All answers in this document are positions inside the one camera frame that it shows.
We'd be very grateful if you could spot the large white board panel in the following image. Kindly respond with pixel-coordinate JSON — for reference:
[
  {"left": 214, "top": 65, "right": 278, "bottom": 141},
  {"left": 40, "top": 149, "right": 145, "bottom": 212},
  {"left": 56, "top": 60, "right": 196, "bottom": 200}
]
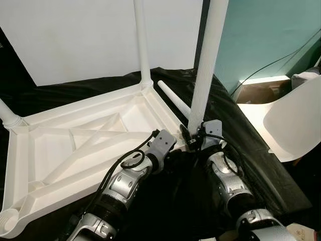
[{"left": 0, "top": 0, "right": 204, "bottom": 87}]

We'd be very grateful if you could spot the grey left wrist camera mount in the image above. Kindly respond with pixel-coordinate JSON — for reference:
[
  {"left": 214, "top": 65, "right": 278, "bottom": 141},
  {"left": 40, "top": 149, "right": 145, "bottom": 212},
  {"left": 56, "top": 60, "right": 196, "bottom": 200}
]
[{"left": 149, "top": 130, "right": 177, "bottom": 171}]

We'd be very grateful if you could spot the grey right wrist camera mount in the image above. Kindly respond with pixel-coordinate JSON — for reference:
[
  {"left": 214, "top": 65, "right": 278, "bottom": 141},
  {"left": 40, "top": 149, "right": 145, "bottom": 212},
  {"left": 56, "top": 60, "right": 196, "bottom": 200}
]
[{"left": 201, "top": 120, "right": 223, "bottom": 150}]

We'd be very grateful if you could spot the white plastic shell chair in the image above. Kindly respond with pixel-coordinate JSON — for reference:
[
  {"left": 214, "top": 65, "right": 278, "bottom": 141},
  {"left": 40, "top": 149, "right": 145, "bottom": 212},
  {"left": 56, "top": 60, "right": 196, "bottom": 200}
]
[{"left": 236, "top": 75, "right": 321, "bottom": 162}]

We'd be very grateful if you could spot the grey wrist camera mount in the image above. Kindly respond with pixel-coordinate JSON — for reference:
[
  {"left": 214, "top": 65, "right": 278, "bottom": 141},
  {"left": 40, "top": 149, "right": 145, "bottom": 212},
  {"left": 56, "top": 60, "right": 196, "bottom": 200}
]
[
  {"left": 149, "top": 130, "right": 177, "bottom": 171},
  {"left": 201, "top": 120, "right": 223, "bottom": 150}
]

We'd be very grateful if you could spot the white shoe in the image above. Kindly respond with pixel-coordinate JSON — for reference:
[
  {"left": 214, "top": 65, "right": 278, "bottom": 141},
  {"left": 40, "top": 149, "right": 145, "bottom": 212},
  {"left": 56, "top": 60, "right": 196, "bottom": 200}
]
[{"left": 286, "top": 223, "right": 317, "bottom": 241}]

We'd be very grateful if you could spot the thin black wall cable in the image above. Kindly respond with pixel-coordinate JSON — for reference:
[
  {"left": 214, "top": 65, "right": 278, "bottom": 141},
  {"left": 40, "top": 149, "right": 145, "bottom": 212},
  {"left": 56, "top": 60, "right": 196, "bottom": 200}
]
[{"left": 230, "top": 30, "right": 321, "bottom": 96}]

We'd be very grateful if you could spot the black plastic cover sheet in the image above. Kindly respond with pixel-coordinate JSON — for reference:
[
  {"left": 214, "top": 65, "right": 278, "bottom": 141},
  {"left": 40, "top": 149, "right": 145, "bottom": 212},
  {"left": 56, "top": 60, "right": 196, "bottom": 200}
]
[{"left": 0, "top": 68, "right": 311, "bottom": 241}]

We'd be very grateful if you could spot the light grey cushion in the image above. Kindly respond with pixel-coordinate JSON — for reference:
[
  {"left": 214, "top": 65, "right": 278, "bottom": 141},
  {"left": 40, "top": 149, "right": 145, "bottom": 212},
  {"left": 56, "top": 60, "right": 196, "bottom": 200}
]
[{"left": 292, "top": 68, "right": 321, "bottom": 88}]

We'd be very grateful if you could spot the white plastic table top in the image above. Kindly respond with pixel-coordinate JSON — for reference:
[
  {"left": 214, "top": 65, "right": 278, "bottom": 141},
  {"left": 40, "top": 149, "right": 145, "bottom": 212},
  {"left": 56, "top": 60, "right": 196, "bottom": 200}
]
[{"left": 0, "top": 83, "right": 190, "bottom": 239}]

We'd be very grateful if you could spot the brown box with white rim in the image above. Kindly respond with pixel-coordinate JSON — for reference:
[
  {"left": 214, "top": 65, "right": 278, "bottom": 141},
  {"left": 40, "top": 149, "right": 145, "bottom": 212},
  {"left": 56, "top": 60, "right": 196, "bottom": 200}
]
[{"left": 236, "top": 75, "right": 291, "bottom": 104}]

